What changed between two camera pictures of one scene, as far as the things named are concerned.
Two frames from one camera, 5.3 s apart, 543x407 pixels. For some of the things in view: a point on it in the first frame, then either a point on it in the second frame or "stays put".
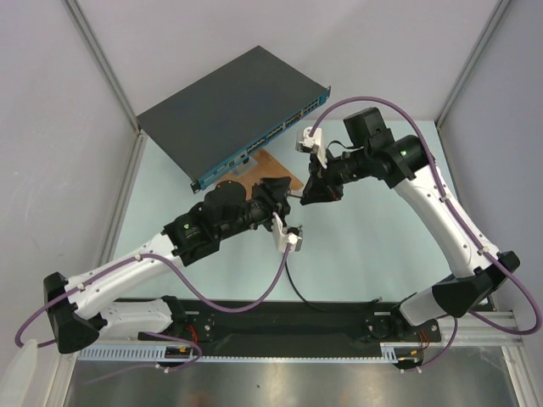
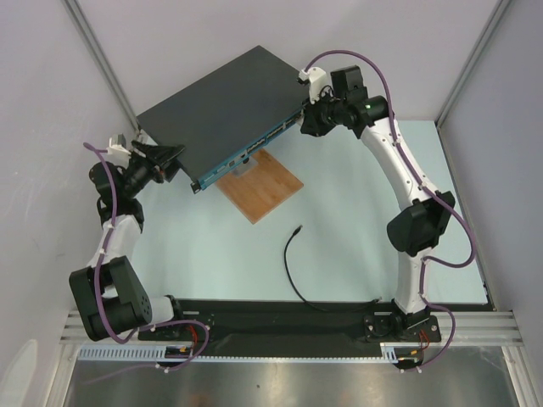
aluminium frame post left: (140, 136) stays put
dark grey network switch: (208, 126) stays put
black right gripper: (321, 174) to (314, 119)
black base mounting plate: (300, 328) stays put
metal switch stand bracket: (244, 168) stays put
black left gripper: (273, 193) to (159, 154)
